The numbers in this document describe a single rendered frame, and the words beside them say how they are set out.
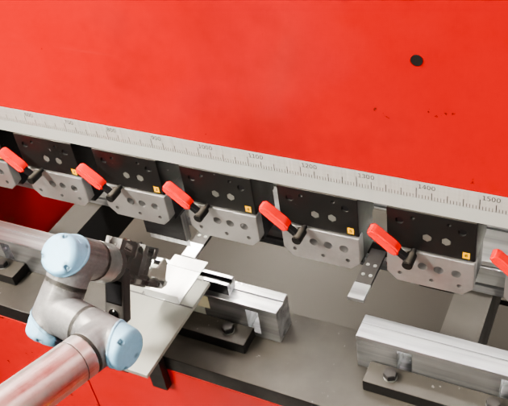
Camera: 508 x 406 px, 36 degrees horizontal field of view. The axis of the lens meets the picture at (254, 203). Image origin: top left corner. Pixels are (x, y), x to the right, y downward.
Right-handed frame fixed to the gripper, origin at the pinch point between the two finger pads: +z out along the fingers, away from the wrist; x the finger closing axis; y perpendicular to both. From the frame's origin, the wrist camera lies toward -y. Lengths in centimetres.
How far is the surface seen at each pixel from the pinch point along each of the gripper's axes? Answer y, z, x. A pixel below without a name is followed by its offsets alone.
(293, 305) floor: 0, 136, 17
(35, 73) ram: 33.1, -30.7, 18.9
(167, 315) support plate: -5.8, 1.5, -3.7
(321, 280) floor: 11, 146, 12
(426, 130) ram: 34, -31, -55
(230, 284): 3.5, 10.4, -11.9
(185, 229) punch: 12.3, -0.3, -3.8
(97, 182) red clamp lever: 16.7, -17.1, 8.9
